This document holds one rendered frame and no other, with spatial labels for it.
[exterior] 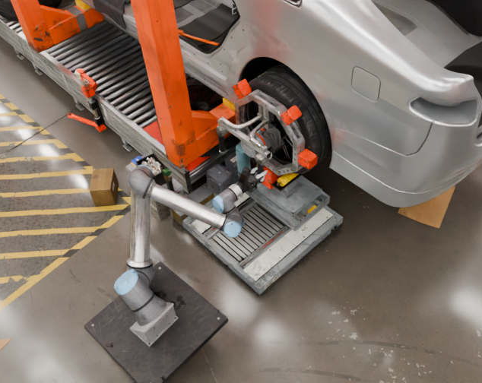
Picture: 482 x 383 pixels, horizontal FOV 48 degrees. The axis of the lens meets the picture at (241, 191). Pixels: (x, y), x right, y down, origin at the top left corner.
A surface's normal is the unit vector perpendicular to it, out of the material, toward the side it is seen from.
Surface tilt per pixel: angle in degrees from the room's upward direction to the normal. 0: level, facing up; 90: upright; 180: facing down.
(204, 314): 0
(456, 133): 88
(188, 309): 0
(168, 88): 90
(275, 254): 0
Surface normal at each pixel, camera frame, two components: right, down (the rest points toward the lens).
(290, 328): -0.06, -0.65
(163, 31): 0.68, 0.53
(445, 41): 0.18, -0.43
